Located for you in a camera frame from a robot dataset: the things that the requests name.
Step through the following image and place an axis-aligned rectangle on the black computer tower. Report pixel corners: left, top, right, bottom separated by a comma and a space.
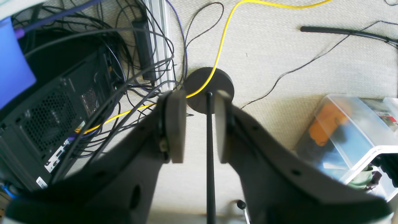
0, 32, 125, 194

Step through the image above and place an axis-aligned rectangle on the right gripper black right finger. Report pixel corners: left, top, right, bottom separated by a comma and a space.
215, 90, 393, 224

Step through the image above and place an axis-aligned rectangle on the black round stand base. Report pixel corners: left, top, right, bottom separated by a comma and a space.
184, 67, 235, 114

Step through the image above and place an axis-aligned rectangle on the black stand pole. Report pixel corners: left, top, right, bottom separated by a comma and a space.
206, 91, 216, 224

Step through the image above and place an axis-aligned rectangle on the black floor tube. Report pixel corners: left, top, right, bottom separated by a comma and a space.
300, 26, 398, 46

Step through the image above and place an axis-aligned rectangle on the yellow cable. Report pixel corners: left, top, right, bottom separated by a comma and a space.
75, 0, 333, 134

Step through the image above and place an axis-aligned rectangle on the black power adapter brick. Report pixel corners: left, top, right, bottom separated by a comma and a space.
131, 21, 156, 83

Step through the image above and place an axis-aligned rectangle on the clear plastic storage box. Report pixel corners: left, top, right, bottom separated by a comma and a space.
294, 94, 397, 201

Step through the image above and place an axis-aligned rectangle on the blue panel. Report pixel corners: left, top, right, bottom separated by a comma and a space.
0, 17, 36, 108

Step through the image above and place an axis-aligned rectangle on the aluminium frame rail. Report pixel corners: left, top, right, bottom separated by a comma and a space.
143, 0, 175, 92

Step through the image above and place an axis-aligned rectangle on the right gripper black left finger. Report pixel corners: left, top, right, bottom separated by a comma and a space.
3, 90, 187, 224

